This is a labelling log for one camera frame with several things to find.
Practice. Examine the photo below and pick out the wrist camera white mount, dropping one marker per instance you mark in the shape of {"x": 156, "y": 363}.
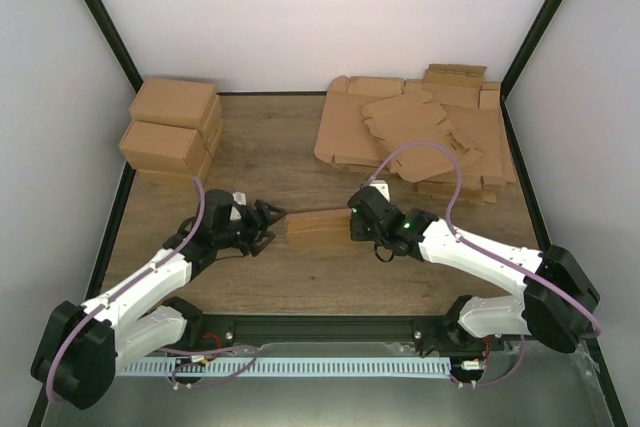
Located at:
{"x": 383, "y": 187}
{"x": 239, "y": 199}

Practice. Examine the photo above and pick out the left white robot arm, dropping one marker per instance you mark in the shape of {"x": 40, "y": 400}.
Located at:
{"x": 83, "y": 378}

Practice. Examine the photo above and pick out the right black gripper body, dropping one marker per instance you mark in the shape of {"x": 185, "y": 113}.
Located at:
{"x": 359, "y": 233}

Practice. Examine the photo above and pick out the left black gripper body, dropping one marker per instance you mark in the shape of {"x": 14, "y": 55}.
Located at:
{"x": 242, "y": 235}

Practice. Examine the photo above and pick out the light blue slotted cable duct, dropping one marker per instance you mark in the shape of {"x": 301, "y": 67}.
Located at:
{"x": 274, "y": 367}

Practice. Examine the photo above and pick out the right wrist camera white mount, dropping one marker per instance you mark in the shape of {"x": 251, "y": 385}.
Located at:
{"x": 383, "y": 187}

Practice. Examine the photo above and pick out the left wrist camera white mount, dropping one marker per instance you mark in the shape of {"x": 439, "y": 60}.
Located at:
{"x": 239, "y": 199}

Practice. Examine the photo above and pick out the black aluminium frame rail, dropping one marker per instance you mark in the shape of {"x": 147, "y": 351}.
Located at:
{"x": 320, "y": 324}

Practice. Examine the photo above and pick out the stack of flat cardboard blanks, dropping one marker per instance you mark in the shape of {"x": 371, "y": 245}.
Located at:
{"x": 471, "y": 102}

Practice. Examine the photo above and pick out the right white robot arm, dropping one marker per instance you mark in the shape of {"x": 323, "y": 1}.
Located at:
{"x": 547, "y": 296}

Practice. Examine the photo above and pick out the cardboard box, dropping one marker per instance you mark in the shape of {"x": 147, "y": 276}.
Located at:
{"x": 169, "y": 149}
{"x": 165, "y": 177}
{"x": 326, "y": 228}
{"x": 185, "y": 104}

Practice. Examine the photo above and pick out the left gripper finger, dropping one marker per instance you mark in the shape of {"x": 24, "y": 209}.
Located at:
{"x": 261, "y": 242}
{"x": 269, "y": 213}

